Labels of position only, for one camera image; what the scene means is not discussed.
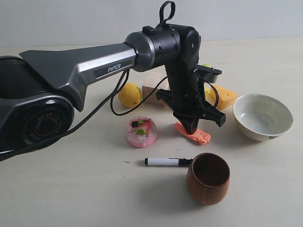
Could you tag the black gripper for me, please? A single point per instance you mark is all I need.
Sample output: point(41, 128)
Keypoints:
point(186, 98)

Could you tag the orange salmon slice toy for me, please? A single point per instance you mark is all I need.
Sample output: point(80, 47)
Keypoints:
point(198, 136)

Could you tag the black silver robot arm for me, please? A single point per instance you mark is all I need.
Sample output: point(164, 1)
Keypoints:
point(39, 90)

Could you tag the yellow cube block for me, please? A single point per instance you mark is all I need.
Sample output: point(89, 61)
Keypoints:
point(207, 92)

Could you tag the orange cheese wedge toy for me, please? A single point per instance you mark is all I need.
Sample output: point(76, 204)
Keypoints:
point(226, 97)

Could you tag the pink cake squishy toy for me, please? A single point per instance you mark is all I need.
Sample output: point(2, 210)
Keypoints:
point(141, 132)

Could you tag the plain wooden cube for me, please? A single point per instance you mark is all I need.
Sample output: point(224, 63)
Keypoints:
point(150, 83)

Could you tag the black white marker pen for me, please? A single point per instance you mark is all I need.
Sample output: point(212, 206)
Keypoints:
point(167, 161)

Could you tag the brown wooden cup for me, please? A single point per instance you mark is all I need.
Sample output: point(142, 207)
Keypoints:
point(208, 179)

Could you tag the yellow lemon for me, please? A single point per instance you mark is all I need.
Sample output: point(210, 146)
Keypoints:
point(130, 95)

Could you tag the white speckled ceramic bowl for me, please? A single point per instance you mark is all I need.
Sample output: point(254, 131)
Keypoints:
point(261, 117)

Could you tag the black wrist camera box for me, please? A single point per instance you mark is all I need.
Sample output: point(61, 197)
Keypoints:
point(210, 75)

